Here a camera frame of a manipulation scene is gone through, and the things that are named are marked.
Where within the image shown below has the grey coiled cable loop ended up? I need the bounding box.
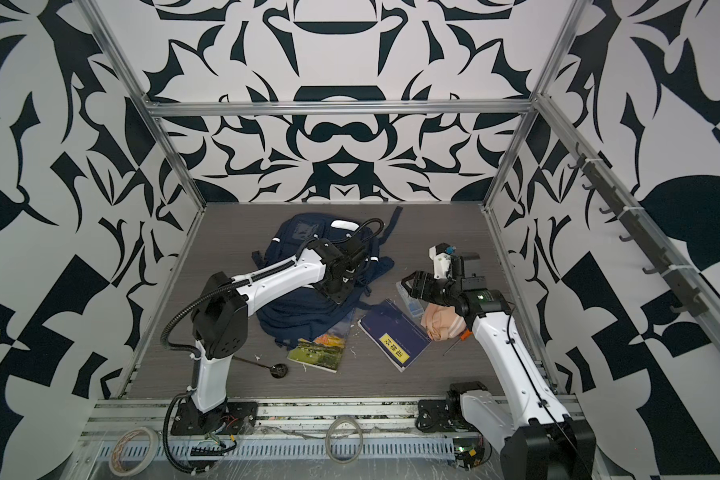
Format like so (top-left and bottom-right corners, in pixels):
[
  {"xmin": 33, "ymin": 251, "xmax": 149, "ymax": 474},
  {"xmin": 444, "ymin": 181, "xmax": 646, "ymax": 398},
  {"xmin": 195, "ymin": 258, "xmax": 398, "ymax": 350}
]
[{"xmin": 324, "ymin": 415, "xmax": 365, "ymax": 465}]

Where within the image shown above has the clear plastic pen box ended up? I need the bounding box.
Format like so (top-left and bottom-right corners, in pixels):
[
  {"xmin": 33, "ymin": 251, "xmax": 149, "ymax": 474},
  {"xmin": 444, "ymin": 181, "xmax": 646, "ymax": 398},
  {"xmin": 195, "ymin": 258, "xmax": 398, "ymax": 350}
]
[{"xmin": 396, "ymin": 281, "xmax": 425, "ymax": 319}]

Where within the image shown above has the navy blue student backpack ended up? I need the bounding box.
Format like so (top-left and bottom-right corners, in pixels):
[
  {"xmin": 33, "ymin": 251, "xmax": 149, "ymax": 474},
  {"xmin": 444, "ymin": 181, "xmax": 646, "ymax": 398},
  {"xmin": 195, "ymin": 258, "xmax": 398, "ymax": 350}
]
[{"xmin": 251, "ymin": 207, "xmax": 403, "ymax": 350}]

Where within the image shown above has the beige tape roll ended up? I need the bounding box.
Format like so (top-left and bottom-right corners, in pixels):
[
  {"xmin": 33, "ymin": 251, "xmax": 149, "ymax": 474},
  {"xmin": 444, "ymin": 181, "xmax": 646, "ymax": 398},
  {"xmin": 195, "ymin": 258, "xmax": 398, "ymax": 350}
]
[{"xmin": 107, "ymin": 427, "xmax": 160, "ymax": 478}]

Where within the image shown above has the peach fabric pencil case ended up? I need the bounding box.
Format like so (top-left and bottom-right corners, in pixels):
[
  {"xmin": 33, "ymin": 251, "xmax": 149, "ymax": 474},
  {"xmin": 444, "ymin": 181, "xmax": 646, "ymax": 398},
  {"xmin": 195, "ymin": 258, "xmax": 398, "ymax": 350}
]
[{"xmin": 420, "ymin": 303, "xmax": 467, "ymax": 342}]

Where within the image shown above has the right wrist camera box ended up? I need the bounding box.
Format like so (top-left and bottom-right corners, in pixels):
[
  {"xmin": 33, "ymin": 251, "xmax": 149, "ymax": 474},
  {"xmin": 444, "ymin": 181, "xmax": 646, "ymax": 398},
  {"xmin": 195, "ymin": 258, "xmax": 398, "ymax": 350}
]
[{"xmin": 428, "ymin": 243, "xmax": 483, "ymax": 280}]

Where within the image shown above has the white slotted cable duct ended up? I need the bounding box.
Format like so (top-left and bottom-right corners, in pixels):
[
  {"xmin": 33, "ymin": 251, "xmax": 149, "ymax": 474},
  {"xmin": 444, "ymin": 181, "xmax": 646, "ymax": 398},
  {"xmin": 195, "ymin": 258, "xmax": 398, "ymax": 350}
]
[{"xmin": 89, "ymin": 435, "xmax": 463, "ymax": 463}]

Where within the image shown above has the black metal spoon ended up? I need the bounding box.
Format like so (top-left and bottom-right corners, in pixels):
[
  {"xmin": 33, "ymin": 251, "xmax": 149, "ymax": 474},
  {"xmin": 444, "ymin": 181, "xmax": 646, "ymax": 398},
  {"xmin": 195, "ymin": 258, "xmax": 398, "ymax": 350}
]
[{"xmin": 232, "ymin": 356, "xmax": 289, "ymax": 379}]

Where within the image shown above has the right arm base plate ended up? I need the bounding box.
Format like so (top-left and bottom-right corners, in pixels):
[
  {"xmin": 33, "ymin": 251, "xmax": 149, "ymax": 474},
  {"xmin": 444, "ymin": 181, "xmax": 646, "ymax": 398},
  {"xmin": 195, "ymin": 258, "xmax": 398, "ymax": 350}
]
[{"xmin": 415, "ymin": 381, "xmax": 487, "ymax": 433}]

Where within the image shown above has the grey coat hook rack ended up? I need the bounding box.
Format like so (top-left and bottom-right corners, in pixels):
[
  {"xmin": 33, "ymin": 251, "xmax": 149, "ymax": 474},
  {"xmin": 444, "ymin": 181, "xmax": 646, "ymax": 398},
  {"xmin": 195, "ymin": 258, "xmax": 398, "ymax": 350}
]
[{"xmin": 568, "ymin": 143, "xmax": 709, "ymax": 317}]

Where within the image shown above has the Animal Farm paperback book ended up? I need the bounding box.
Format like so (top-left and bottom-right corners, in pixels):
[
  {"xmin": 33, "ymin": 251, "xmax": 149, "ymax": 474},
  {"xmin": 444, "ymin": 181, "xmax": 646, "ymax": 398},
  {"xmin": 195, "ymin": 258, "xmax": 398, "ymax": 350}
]
[{"xmin": 287, "ymin": 310, "xmax": 355, "ymax": 373}]

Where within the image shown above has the green lit circuit board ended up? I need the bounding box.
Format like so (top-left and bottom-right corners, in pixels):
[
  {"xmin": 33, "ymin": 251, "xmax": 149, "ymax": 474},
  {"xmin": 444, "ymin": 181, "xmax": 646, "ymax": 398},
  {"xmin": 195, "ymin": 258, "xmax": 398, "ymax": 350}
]
[{"xmin": 453, "ymin": 435, "xmax": 493, "ymax": 471}]

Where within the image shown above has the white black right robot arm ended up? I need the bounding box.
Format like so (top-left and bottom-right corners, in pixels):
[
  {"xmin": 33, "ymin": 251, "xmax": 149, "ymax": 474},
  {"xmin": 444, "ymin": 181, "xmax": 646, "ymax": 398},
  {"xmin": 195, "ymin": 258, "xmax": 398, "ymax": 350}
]
[{"xmin": 402, "ymin": 271, "xmax": 596, "ymax": 479}]

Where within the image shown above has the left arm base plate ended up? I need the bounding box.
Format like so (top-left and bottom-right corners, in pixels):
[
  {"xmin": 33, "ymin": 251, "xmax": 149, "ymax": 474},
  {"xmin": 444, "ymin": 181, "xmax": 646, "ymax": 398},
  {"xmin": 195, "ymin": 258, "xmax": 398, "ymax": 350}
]
[{"xmin": 169, "ymin": 400, "xmax": 259, "ymax": 436}]

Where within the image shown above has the navy blue notebook yellow label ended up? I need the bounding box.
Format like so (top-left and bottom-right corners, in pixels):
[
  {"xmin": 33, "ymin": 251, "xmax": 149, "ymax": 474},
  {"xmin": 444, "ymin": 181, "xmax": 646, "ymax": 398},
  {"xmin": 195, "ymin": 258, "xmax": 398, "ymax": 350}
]
[{"xmin": 358, "ymin": 299, "xmax": 432, "ymax": 372}]

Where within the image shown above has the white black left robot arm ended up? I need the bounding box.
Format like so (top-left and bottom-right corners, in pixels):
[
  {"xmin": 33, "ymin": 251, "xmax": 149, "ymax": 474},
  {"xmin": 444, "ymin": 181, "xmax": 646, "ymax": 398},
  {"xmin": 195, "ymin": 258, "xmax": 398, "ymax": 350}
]
[{"xmin": 160, "ymin": 218, "xmax": 384, "ymax": 414}]

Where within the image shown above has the orange handled screwdriver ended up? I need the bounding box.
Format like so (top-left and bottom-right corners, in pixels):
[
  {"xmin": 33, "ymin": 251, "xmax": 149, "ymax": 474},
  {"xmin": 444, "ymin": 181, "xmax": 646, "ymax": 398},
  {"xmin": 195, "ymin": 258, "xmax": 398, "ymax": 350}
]
[{"xmin": 443, "ymin": 329, "xmax": 472, "ymax": 355}]

